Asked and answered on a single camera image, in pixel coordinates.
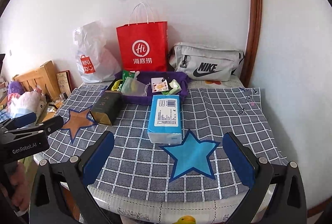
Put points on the brown wooden door frame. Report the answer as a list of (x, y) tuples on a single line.
[(254, 30)]

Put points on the brown framed picture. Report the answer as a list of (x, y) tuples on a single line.
[(64, 82)]

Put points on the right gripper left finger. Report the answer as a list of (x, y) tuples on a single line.
[(48, 203)]

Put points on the dark green gold box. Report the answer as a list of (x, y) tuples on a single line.
[(107, 107)]

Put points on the red Haidilao paper bag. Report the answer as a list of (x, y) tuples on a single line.
[(143, 46)]

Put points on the translucent mesh pouch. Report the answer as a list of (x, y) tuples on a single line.
[(133, 87)]

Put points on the brown star patch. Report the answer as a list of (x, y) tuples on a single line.
[(78, 120)]

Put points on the person's left hand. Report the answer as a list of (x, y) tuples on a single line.
[(20, 198)]

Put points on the wooden headboard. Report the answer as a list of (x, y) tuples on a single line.
[(43, 77)]

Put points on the grey checked cloth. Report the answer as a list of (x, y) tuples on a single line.
[(139, 169)]

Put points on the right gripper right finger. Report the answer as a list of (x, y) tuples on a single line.
[(288, 202)]

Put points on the green snack packet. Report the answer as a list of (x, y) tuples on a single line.
[(129, 74)]

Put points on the blue tissue pack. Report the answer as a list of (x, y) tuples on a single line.
[(164, 125)]

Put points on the grey Nike waist bag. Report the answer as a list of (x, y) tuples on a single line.
[(206, 63)]

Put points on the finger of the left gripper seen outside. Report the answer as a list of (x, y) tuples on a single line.
[(18, 122)]

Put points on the blue star patch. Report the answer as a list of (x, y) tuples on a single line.
[(190, 155)]

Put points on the white Miniso plastic bag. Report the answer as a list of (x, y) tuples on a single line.
[(95, 62)]

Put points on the green wet wipes pack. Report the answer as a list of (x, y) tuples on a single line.
[(174, 87)]

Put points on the orange fruit print sachet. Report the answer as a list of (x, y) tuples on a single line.
[(159, 84)]

